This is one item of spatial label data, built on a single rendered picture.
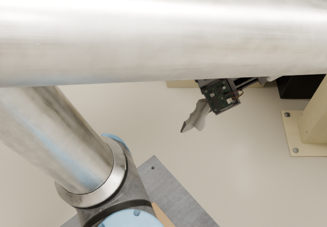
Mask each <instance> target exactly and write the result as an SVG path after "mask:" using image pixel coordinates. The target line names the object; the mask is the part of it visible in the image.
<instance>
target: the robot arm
mask: <svg viewBox="0 0 327 227"><path fill-rule="evenodd" d="M315 74H327V0H0V142H1V143H3V144H4V145H5V146H7V147H8V148H10V149H11V150H12V151H14V152H15V153H17V154H18V155H19V156H21V157H22V158H24V159H25V160H26V161H28V162H29V163H31V164H32V165H33V166H35V167H36V168H38V169H39V170H40V171H42V172H43V173H45V174H46V175H47V176H49V177H50V178H52V179H53V180H54V184H55V188H56V191H57V193H58V195H59V196H60V197H61V198H62V199H63V200H64V201H65V202H66V203H68V204H69V205H71V206H72V207H74V208H75V209H76V211H77V214H78V218H79V222H80V225H81V227H164V226H163V225H162V223H161V222H160V221H159V220H158V218H157V216H156V214H155V211H154V209H153V207H152V204H151V202H150V199H149V197H148V194H147V192H146V190H145V187H144V185H143V183H142V180H141V178H140V175H139V173H138V171H137V168H136V166H135V163H134V161H133V159H132V155H131V152H130V150H129V148H128V147H127V145H126V144H125V142H124V141H123V140H122V139H121V138H120V137H118V136H116V135H113V134H109V133H102V134H101V135H98V134H97V133H96V132H95V130H94V129H93V128H92V127H91V126H90V124H89V123H88V122H87V121H86V120H85V118H84V117H83V116H82V115H81V113H80V112H79V111H78V110H77V109H76V107H75V106H74V105H73V104H72V103H71V102H70V101H69V99H68V98H67V97H66V96H65V94H64V93H63V92H62V91H61V90H60V88H59V87H58V85H80V84H103V83H125V82H148V81H170V80H173V81H180V80H193V79H194V80H195V82H196V83H198V86H199V88H200V91H201V93H202V95H204V96H205V98H204V99H199V100H198V102H197V103H196V108H195V110H194V111H193V112H192V113H191V114H190V116H189V118H188V119H187V120H186V121H184V123H183V126H182V128H181V131H180V132H181V133H184V132H187V131H189V130H191V129H192V128H194V127H195V128H196V129H197V130H198V131H202V130H203V129H204V127H205V123H206V116H207V115H208V113H210V112H212V111H213V113H215V115H218V114H220V113H222V112H224V111H226V110H228V109H230V108H232V107H235V106H237V105H239V104H241V102H240V100H239V97H240V96H241V95H243V93H244V92H242V93H241V94H240V95H239V93H238V91H243V90H242V89H244V88H246V87H248V86H250V85H252V84H254V83H256V82H259V83H260V85H261V84H263V83H265V82H268V81H270V82H271V81H273V80H275V79H277V78H279V77H281V76H292V75H315Z"/></svg>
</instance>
